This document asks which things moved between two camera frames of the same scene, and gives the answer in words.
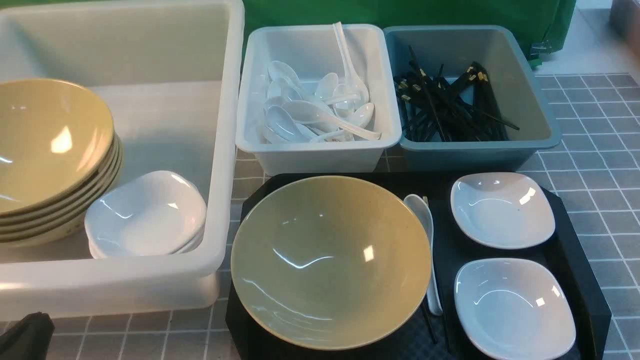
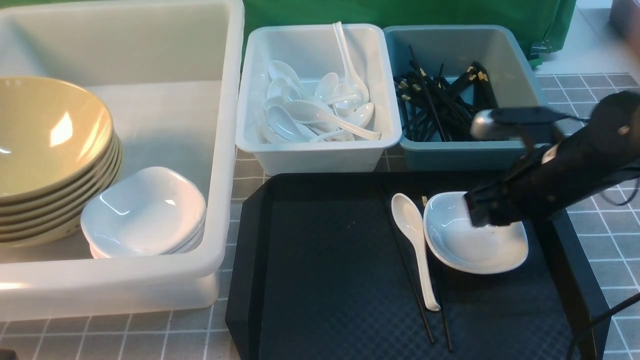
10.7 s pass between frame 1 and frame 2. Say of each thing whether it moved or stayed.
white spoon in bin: stayed
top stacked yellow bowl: stayed
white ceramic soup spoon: moved
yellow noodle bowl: moved
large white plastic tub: stayed
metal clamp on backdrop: stayed
